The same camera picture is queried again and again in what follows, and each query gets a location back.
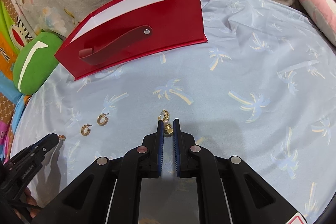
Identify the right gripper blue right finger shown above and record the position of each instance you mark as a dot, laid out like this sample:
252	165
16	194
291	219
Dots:
185	165

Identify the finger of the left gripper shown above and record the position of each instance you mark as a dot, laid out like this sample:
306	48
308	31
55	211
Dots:
47	141

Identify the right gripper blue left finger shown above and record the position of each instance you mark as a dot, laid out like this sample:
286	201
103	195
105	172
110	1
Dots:
152	164

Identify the gold pearl charm earring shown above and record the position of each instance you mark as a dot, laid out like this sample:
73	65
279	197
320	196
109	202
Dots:
165	118

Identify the red open jewelry box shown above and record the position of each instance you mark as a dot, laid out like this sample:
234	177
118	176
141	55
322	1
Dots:
124	30

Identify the person's left hand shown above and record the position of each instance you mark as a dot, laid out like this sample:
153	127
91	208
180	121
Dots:
26	197

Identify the gold hoop earring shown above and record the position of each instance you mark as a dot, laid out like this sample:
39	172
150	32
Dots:
86	129
102	119

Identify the green round plush pillow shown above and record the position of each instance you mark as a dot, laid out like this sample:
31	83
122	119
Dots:
36	62

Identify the light blue palm-print sheet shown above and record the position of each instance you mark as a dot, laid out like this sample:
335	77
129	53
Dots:
262	88

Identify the colourful monkey print cushion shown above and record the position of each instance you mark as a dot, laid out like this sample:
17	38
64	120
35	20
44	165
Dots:
14	36

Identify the pink white pillow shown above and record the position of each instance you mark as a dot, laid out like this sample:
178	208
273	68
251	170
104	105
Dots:
322	12

